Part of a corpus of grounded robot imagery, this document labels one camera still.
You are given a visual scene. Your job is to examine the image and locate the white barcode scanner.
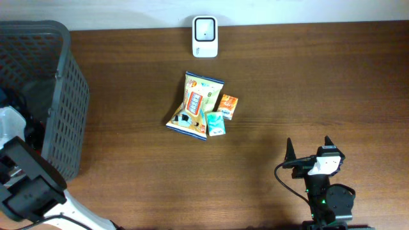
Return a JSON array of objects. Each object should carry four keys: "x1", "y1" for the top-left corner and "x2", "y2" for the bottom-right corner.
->
[{"x1": 192, "y1": 15, "x2": 219, "y2": 58}]

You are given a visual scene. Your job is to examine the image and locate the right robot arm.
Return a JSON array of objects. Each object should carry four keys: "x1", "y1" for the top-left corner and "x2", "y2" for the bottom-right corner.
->
[{"x1": 277, "y1": 136, "x2": 371, "y2": 230}]

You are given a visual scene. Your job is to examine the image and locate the grey plastic mesh basket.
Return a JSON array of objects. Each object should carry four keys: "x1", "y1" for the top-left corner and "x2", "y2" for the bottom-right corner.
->
[{"x1": 1, "y1": 20, "x2": 89, "y2": 181}]

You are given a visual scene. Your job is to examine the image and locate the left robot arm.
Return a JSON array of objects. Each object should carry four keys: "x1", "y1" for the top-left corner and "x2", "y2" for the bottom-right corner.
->
[{"x1": 1, "y1": 88, "x2": 120, "y2": 229}]

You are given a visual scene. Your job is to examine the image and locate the orange tissue pack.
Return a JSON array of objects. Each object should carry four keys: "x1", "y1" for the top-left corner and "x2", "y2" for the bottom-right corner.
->
[{"x1": 217, "y1": 94, "x2": 238, "y2": 120}]

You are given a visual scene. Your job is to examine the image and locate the beige wet wipes pack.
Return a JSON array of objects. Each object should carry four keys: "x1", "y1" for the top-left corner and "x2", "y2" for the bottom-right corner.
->
[{"x1": 166, "y1": 72, "x2": 224, "y2": 141}]

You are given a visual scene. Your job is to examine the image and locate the teal tissue pack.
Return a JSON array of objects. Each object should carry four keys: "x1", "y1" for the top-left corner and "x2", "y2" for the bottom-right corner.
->
[{"x1": 206, "y1": 112, "x2": 226, "y2": 136}]

